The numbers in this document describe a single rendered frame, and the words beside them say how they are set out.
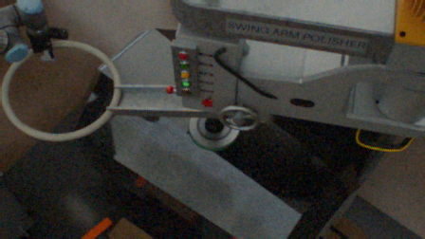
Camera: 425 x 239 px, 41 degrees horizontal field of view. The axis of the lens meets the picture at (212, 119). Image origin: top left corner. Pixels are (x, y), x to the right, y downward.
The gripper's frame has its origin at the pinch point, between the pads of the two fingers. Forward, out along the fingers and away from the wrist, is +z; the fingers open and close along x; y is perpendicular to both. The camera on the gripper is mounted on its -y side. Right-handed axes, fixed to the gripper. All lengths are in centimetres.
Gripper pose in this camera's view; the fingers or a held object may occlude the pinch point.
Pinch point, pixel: (53, 55)
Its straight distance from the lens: 264.1
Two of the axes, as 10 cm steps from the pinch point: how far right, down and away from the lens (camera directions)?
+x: 3.2, 8.3, -4.5
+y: -9.5, 2.6, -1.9
